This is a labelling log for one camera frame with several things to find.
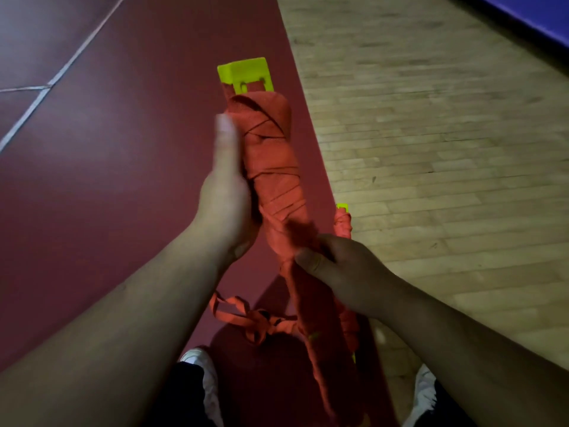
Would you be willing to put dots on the black right trouser leg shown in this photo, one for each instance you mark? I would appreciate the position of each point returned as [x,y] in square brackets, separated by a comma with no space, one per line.
[449,409]

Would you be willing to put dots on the white shoe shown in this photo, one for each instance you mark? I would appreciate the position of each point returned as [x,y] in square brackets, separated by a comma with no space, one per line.
[424,391]
[206,373]

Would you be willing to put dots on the black left trouser leg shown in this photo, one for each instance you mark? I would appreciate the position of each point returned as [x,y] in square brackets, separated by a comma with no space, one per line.
[178,400]

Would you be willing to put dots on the black trouser leg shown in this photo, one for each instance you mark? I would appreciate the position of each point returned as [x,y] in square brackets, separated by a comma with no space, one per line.
[178,400]
[449,409]

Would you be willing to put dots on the white left shoe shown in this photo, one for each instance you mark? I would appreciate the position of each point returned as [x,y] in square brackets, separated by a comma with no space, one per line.
[206,373]

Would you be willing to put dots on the person's right forearm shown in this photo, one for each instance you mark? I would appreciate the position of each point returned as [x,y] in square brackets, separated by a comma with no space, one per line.
[484,355]

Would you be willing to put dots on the white right shoe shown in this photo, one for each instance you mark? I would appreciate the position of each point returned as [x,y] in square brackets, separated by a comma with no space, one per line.
[424,391]

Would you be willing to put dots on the person's right hand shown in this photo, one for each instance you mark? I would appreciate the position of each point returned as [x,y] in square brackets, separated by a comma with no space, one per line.
[355,280]

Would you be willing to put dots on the person's left hand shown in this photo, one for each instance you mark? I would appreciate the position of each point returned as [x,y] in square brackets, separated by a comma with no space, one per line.
[226,204]

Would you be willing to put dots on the person's left forearm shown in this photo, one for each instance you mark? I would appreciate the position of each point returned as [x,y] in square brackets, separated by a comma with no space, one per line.
[98,333]

